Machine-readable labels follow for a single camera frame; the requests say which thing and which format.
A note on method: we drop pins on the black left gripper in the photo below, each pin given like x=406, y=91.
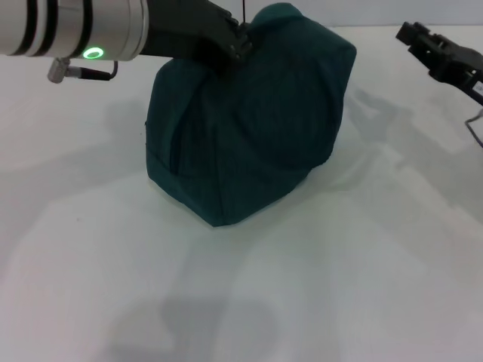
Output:
x=181, y=30

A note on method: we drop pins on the dark teal insulated lunch bag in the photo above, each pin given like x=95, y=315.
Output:
x=256, y=124

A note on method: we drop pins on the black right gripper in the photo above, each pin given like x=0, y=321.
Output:
x=460, y=68

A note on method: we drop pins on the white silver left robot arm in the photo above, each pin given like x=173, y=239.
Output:
x=68, y=26

